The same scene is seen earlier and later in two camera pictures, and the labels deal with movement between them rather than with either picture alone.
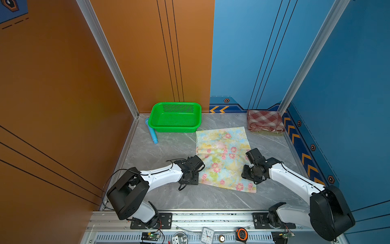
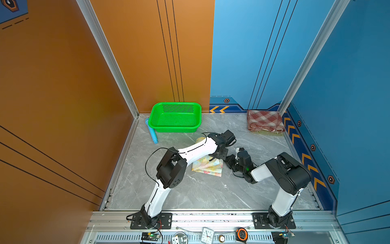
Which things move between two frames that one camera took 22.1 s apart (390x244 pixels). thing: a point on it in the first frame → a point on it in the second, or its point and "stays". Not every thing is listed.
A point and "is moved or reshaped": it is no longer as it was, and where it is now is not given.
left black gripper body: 194,180 → 223,155
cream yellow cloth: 223,151 is moved or reshaped
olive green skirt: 267,132 stays
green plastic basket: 175,117 stays
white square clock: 207,235 stays
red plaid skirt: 268,121 stays
